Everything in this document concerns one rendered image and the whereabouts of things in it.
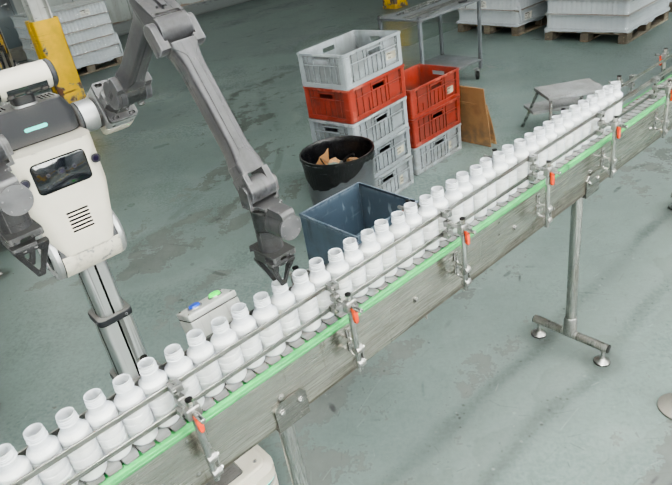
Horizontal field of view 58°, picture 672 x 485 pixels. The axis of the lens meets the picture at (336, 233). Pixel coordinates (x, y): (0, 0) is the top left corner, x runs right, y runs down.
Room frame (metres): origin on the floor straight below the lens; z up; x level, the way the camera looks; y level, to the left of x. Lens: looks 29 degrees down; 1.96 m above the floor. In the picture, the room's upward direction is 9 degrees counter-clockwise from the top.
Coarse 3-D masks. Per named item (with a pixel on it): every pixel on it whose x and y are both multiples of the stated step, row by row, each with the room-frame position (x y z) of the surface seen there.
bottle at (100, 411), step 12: (84, 396) 0.93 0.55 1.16; (96, 396) 0.95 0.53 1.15; (96, 408) 0.92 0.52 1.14; (108, 408) 0.93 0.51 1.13; (96, 420) 0.91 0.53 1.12; (108, 420) 0.91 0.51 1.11; (108, 432) 0.91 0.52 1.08; (120, 432) 0.92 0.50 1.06; (108, 444) 0.91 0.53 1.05; (120, 444) 0.91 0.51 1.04; (120, 456) 0.91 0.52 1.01
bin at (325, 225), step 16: (352, 192) 2.16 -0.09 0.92; (368, 192) 2.15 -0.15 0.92; (384, 192) 2.08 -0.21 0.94; (320, 208) 2.06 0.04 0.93; (336, 208) 2.11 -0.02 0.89; (352, 208) 2.16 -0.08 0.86; (368, 208) 2.16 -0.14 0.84; (384, 208) 2.08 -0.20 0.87; (304, 224) 1.99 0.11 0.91; (320, 224) 1.91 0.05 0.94; (336, 224) 2.10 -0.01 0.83; (352, 224) 2.15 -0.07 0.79; (368, 224) 2.17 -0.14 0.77; (320, 240) 1.92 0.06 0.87; (336, 240) 1.85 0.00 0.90; (320, 256) 1.94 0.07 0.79
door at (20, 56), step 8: (0, 0) 12.28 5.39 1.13; (8, 0) 12.36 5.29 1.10; (0, 8) 12.25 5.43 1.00; (8, 8) 12.33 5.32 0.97; (0, 16) 12.22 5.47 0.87; (8, 16) 12.30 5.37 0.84; (0, 24) 12.19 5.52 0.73; (8, 24) 12.27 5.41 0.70; (8, 32) 12.24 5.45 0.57; (16, 32) 12.32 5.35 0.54; (8, 40) 12.20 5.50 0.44; (16, 40) 12.29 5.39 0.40; (8, 48) 12.17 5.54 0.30; (16, 48) 12.25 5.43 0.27; (16, 56) 12.22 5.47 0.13; (24, 56) 12.30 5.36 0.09
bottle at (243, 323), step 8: (240, 304) 1.17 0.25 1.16; (232, 312) 1.14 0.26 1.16; (240, 312) 1.14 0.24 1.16; (248, 312) 1.15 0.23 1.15; (240, 320) 1.13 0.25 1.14; (248, 320) 1.14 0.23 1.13; (232, 328) 1.14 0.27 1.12; (240, 328) 1.13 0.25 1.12; (248, 328) 1.13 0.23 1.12; (256, 328) 1.15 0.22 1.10; (240, 336) 1.12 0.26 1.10; (256, 336) 1.14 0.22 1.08; (248, 344) 1.12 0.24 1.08; (256, 344) 1.13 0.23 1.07; (248, 352) 1.12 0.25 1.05; (256, 352) 1.13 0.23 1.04; (248, 368) 1.13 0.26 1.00
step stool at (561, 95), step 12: (552, 84) 4.56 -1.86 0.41; (564, 84) 4.52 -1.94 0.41; (576, 84) 4.48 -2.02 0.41; (588, 84) 4.43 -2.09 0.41; (600, 84) 4.39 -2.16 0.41; (552, 96) 4.30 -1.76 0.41; (564, 96) 4.27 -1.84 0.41; (576, 96) 4.27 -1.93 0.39; (528, 108) 4.67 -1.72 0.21; (540, 108) 4.63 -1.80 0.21; (552, 108) 4.58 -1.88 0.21
